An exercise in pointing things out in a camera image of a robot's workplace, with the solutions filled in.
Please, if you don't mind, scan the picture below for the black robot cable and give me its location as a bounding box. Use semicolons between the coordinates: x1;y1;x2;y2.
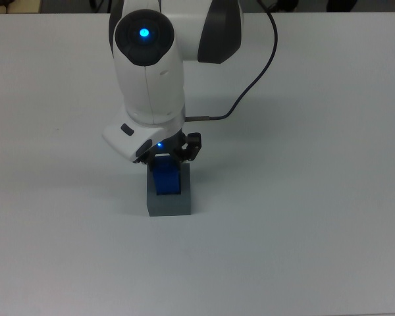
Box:
184;0;279;122

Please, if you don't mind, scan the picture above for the blue block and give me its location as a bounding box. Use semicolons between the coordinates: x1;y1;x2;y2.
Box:
150;153;182;196

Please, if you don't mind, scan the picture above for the grey hollow cuboid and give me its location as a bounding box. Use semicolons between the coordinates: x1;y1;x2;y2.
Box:
145;162;193;218

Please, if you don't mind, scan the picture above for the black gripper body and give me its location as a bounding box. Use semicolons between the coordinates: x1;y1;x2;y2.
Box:
148;130;189;161

